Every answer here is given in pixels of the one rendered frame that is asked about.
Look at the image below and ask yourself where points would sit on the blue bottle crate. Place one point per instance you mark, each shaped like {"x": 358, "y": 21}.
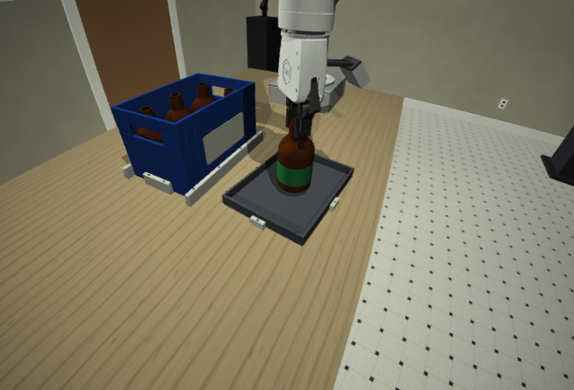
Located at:
{"x": 195, "y": 145}

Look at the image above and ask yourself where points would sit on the brown glass bottle with green label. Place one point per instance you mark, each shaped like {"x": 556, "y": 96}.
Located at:
{"x": 294, "y": 162}

